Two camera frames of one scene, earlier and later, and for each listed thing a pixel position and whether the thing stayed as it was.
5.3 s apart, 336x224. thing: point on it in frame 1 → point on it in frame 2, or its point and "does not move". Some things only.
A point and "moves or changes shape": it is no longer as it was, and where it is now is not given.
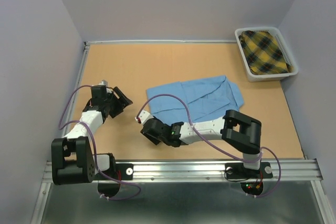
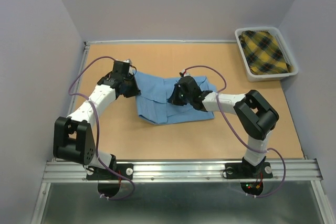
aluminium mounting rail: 206,171 does not move
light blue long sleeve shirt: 206,99 moves or changes shape
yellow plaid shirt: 263,54 does not move
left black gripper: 122,103 → 135,91
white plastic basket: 265,56 does not move
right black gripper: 154,140 → 173,98
